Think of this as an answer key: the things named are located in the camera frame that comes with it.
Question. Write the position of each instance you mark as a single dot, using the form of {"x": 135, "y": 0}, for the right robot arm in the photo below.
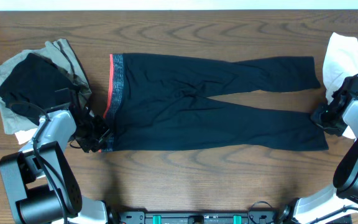
{"x": 341, "y": 197}

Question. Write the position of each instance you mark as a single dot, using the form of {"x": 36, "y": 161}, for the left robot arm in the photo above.
{"x": 39, "y": 183}

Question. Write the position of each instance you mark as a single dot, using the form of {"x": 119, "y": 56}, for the white garment on right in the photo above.
{"x": 341, "y": 61}

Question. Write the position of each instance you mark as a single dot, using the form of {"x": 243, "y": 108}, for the folded beige garment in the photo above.
{"x": 59, "y": 53}

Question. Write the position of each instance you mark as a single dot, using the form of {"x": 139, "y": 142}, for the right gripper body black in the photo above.
{"x": 329, "y": 121}

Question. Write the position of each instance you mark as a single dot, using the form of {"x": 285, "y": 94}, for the folded white garment under pile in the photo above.
{"x": 23, "y": 137}

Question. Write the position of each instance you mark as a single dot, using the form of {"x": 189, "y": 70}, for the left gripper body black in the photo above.
{"x": 95, "y": 135}

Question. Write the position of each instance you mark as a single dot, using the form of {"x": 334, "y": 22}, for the black leggings with red waistband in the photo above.
{"x": 166, "y": 102}

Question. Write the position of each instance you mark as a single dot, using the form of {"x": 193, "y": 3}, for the folded black garment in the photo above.
{"x": 31, "y": 86}

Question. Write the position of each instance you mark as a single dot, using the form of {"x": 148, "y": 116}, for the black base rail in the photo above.
{"x": 141, "y": 217}

